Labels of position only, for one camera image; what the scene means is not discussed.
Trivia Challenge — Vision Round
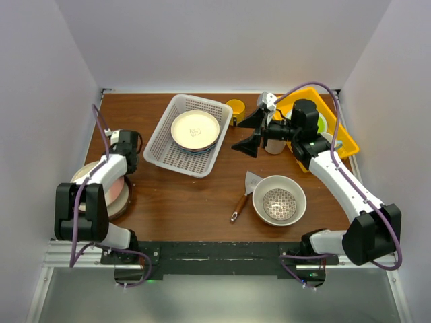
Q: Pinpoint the dark red rimmed plate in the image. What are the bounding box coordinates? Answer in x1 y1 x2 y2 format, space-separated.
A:
105 176 133 222

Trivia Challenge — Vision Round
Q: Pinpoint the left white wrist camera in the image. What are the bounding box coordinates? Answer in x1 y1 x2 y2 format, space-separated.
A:
104 129 121 145

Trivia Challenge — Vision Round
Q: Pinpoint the light blue mug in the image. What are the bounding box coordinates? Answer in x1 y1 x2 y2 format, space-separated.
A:
320 132 343 151

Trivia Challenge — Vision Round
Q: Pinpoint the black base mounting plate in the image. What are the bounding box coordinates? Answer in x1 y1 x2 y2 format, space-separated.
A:
100 241 339 287

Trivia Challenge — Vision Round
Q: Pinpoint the pink polka dot plate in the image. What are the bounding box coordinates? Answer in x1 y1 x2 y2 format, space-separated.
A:
176 142 216 150

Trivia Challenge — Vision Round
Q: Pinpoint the cream bear print plate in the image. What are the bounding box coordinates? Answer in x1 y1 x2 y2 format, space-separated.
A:
171 110 220 149

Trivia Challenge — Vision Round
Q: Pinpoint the white bowl patterned inside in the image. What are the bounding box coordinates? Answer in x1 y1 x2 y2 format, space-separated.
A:
252 175 307 227

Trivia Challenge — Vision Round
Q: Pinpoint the pink and cream plate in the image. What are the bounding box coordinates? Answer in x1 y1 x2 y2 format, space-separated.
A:
71 161 129 217

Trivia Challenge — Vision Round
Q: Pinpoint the yellow plastic tray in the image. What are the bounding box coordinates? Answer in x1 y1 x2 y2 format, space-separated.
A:
277 87 360 159

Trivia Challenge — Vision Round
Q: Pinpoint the yellow mug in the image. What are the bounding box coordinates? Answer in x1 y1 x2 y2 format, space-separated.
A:
226 99 246 127

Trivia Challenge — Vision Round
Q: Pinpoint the green plate white rim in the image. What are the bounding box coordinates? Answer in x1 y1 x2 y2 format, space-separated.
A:
317 113 328 133

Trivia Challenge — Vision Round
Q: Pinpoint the wooden handle metal scraper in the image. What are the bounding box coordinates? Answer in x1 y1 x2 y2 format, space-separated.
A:
230 171 262 224

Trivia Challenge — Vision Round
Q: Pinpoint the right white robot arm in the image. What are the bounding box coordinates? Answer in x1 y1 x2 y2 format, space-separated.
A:
232 92 403 269

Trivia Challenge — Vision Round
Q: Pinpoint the pink mug purple interior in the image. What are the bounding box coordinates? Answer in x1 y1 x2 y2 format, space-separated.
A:
265 139 286 155

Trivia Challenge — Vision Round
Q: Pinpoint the white perforated plastic basket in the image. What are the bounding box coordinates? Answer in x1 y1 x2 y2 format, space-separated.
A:
143 94 232 178

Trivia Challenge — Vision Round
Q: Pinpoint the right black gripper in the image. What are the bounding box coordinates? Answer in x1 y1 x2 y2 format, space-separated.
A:
232 106 300 158

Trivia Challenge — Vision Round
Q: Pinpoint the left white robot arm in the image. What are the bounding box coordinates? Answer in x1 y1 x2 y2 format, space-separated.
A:
54 130 143 264

